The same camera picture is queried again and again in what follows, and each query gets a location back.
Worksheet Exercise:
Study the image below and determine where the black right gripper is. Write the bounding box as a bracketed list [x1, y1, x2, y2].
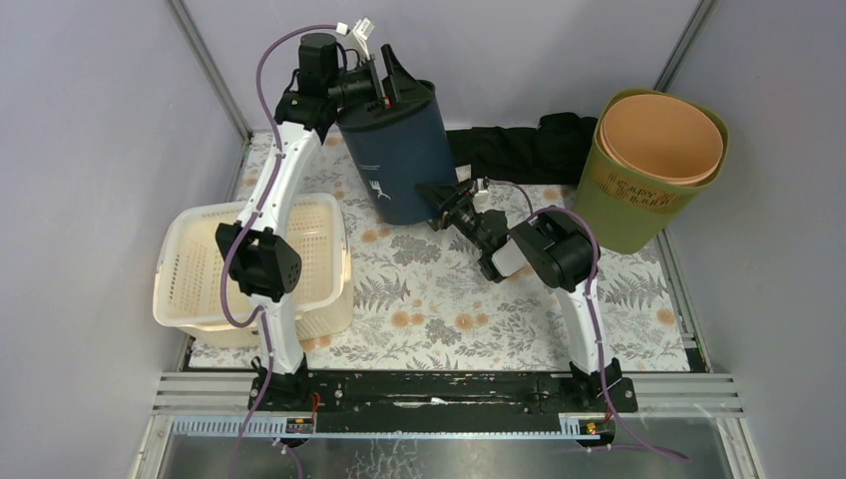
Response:
[413, 179, 489, 254]

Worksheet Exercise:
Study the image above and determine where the dark blue cylindrical bin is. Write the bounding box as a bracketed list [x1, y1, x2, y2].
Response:
[336, 80, 458, 226]

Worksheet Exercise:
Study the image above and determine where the cream perforated plastic basket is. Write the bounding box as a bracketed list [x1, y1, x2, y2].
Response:
[153, 193, 354, 348]

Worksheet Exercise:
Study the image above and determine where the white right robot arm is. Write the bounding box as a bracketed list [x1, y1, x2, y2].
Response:
[416, 181, 623, 411]

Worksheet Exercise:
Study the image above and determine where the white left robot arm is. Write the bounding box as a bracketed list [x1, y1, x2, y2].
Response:
[214, 24, 398, 410]

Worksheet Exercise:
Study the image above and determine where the black cloth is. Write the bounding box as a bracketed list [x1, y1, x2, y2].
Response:
[447, 112, 598, 186]

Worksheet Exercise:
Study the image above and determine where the green ribbed waste bin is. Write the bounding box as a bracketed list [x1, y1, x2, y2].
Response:
[574, 89, 729, 253]

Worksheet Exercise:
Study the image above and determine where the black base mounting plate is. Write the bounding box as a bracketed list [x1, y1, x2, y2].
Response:
[247, 367, 638, 419]

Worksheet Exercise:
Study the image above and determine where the orange inner bucket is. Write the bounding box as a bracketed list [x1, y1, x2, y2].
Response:
[599, 93, 726, 187]

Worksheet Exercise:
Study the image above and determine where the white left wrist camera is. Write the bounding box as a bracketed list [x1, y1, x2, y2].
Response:
[335, 17, 375, 50]

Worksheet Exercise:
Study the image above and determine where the slotted aluminium cable rail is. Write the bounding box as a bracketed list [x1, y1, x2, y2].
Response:
[173, 413, 617, 441]

